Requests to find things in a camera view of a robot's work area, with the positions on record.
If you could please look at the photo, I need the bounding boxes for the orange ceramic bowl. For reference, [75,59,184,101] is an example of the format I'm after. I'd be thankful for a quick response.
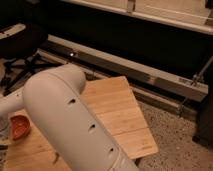
[10,115,31,141]

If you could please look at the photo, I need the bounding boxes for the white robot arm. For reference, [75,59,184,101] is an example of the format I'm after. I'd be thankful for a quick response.
[0,64,139,171]

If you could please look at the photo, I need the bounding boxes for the orange carrot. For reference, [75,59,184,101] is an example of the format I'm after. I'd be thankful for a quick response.
[53,152,60,165]

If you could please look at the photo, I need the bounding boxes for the black office chair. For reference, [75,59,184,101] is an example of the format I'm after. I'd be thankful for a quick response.
[0,23,58,96]

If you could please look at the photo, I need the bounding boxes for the white wall ledge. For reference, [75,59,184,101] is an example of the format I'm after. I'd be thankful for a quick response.
[63,0,213,35]

